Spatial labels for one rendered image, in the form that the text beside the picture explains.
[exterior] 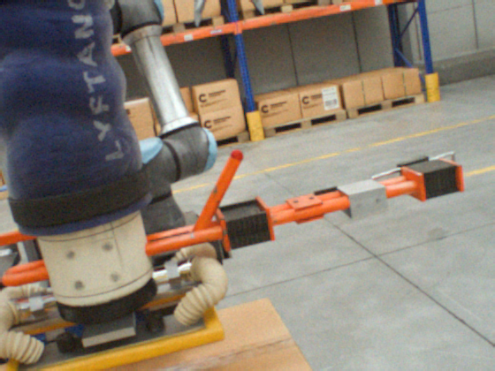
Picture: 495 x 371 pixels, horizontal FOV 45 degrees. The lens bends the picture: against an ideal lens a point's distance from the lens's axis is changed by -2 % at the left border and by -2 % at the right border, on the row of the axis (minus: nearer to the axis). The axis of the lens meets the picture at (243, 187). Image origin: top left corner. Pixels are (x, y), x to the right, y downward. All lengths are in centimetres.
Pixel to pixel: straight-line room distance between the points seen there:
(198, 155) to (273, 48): 823
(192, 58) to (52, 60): 866
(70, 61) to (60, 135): 11
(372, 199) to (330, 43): 904
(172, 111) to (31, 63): 78
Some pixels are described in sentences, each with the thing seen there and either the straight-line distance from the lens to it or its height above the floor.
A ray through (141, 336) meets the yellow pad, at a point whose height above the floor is 108.
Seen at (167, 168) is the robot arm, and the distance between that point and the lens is 155.
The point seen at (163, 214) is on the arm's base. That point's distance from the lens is 154.
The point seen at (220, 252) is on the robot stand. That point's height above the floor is 91.
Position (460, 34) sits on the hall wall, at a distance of 1112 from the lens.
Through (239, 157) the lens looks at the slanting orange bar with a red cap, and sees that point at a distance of 100.
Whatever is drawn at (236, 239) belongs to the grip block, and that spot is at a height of 117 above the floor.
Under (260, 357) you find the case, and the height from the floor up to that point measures 94.
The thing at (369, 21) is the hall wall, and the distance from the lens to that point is 1034.
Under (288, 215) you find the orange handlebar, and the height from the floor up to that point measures 119.
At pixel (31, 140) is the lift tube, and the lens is 90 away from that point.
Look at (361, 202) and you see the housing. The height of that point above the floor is 118.
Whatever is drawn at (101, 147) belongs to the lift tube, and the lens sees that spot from 90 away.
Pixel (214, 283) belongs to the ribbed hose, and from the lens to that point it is 95.
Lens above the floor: 150
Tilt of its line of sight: 14 degrees down
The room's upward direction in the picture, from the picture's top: 11 degrees counter-clockwise
